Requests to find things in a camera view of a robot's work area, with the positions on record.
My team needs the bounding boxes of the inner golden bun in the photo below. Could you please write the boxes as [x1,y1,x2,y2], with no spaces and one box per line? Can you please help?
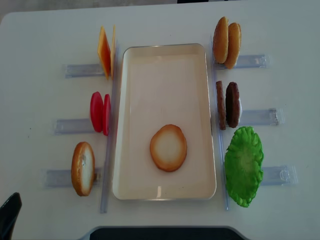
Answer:
[212,16,229,64]

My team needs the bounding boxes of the clear lettuce holder rail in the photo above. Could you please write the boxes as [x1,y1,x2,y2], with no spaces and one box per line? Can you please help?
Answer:
[260,165,299,186]

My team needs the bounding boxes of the clear cheese holder rail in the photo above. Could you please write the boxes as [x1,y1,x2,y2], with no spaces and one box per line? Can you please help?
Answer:
[62,64,105,78]

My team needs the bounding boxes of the clear bun holder rail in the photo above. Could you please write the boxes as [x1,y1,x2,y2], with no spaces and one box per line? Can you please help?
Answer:
[214,53,272,70]

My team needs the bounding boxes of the clear patty holder rail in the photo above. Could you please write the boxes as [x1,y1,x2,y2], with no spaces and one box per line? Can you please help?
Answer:
[238,108,285,126]

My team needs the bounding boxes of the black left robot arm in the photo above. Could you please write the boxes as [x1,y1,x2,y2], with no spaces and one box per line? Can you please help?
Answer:
[0,192,22,240]

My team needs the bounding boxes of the clear bread holder rail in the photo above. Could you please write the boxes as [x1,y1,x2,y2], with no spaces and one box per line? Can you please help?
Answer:
[41,167,103,188]

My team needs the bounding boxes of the green lettuce leaf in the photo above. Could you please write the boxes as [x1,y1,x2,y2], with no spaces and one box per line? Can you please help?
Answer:
[224,126,264,208]

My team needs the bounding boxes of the golden bun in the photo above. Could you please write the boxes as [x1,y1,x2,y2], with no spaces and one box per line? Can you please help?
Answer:
[224,22,242,69]
[212,16,229,64]

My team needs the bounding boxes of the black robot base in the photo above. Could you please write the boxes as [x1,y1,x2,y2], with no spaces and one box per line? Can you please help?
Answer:
[89,227,242,240]

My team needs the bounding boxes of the upright bread slice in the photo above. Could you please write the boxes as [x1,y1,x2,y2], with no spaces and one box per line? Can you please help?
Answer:
[71,141,95,197]

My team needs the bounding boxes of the inner brown meat patty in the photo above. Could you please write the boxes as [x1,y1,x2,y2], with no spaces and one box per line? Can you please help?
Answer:
[216,81,226,130]

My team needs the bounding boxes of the flat bread slice on tray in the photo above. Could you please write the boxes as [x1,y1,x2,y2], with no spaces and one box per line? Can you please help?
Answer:
[149,124,188,172]

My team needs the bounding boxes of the outer orange cheese slice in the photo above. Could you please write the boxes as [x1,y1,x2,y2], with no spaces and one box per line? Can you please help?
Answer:
[97,26,111,79]

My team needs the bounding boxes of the clear tomato holder rail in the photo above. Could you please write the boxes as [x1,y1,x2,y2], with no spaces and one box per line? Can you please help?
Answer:
[52,118,95,135]

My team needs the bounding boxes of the inner red tomato slice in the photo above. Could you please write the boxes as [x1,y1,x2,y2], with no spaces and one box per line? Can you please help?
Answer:
[102,94,111,136]

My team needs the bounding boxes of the cream rectangular tray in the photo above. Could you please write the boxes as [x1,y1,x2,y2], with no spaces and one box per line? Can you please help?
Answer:
[112,43,217,201]

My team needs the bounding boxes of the outer golden bun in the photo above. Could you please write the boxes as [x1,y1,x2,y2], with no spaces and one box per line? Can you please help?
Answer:
[224,22,242,69]

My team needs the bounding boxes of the right long clear rail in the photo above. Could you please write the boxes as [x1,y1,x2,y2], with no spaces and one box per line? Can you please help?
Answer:
[210,34,230,211]

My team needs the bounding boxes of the left long clear rail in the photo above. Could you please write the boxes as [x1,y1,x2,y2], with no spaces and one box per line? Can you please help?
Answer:
[99,40,122,214]

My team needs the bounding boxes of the long clear rail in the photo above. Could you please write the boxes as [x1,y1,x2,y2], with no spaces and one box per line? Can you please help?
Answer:
[210,34,230,211]
[99,40,122,214]

